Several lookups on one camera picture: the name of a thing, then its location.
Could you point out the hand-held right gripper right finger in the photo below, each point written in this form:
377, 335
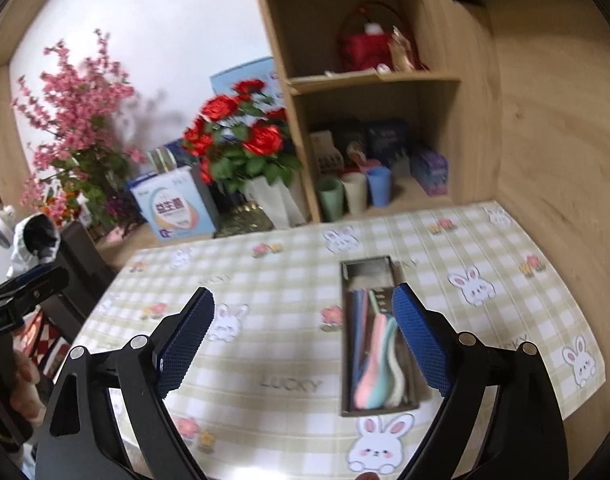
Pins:
420, 340

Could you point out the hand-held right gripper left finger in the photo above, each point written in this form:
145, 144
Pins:
187, 340

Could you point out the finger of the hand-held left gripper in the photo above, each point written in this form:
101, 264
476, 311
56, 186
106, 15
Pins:
35, 285

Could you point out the beige spoon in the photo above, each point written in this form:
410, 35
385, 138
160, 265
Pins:
400, 385

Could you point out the green spoon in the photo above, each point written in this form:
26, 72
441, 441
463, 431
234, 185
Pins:
385, 385

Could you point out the pink spoon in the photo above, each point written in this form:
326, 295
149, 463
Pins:
367, 390

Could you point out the metal utensil tray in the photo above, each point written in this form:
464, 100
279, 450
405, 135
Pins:
367, 270

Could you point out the person's left hand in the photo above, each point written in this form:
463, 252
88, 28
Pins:
27, 385

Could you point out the red white patterned box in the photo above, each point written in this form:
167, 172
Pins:
45, 340

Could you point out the white astronaut figurine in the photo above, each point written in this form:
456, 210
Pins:
35, 235

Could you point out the black box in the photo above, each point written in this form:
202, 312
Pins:
85, 260

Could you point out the white round gadget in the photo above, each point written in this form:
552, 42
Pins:
0, 227

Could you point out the green checked rabbit tablecloth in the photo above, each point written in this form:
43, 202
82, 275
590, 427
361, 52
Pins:
285, 280

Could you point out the gold patterned plate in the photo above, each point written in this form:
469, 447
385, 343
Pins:
242, 222

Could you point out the blue and white carton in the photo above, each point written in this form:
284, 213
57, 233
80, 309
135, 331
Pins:
175, 210

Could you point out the blue cup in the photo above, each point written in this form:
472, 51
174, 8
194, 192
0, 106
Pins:
379, 185

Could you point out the beige cup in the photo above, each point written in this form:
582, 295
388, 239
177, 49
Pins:
355, 192

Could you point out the white flower vase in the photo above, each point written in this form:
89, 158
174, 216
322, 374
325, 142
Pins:
275, 200

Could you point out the green cup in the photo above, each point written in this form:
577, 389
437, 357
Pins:
330, 200

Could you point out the purple box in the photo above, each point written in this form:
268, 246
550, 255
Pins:
429, 170

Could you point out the blue striped box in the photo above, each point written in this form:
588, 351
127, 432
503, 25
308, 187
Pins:
162, 157

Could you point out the pink artificial flowers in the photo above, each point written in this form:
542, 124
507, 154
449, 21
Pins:
80, 110

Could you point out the pink cup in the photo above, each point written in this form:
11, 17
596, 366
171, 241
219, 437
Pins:
367, 165

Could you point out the dark blue box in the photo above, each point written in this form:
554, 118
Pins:
387, 137

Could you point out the white and brown box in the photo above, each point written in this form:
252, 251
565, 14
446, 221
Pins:
325, 152

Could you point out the dark printed box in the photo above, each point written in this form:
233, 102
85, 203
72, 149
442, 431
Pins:
350, 140

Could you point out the red artificial roses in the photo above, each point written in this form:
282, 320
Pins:
260, 140

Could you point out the wooden shelf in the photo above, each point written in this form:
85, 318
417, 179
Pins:
375, 85

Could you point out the light blue carton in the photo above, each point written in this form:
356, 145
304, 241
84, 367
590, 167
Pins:
225, 82

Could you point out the gold ornament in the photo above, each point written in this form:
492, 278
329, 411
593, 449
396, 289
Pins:
402, 52

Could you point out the red basket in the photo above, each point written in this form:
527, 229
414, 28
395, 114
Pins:
365, 45

